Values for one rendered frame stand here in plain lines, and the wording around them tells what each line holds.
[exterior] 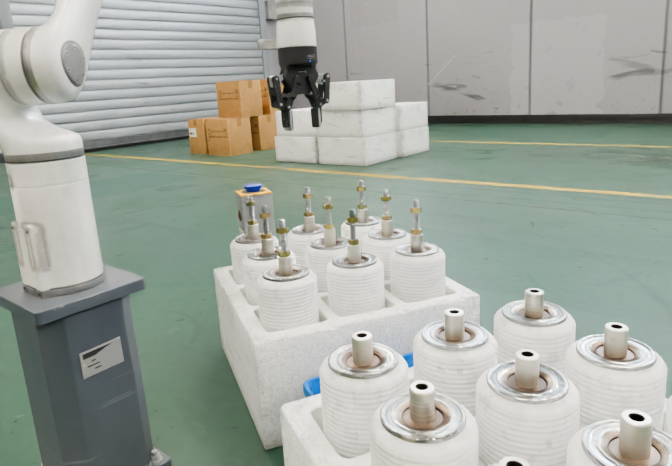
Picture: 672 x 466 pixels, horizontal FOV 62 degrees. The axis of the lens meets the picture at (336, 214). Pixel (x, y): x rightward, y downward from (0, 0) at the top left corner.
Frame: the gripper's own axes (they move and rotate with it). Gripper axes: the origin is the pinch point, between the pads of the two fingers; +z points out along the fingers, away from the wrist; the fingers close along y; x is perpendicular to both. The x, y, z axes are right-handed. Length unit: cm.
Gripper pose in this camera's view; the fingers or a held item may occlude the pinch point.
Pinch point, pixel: (302, 122)
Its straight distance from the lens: 111.9
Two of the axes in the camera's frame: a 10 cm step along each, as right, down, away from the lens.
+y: 7.5, -2.0, 6.3
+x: -6.6, -1.4, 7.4
